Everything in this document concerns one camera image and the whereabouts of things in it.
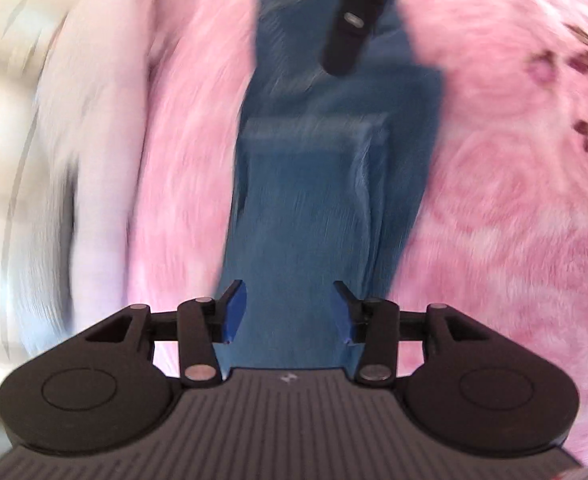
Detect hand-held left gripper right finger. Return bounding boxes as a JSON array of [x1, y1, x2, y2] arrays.
[[333, 280, 493, 386]]

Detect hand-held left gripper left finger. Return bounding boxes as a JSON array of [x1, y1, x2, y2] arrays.
[[82, 279, 249, 389]]

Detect blue jeans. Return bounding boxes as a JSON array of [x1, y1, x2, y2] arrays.
[[219, 0, 447, 376]]

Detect white striped duvet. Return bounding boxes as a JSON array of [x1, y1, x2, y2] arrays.
[[4, 0, 199, 361]]

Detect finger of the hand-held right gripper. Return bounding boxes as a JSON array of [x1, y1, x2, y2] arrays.
[[322, 0, 405, 77]]

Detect pink floral blanket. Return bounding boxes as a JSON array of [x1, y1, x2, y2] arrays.
[[124, 0, 588, 466]]

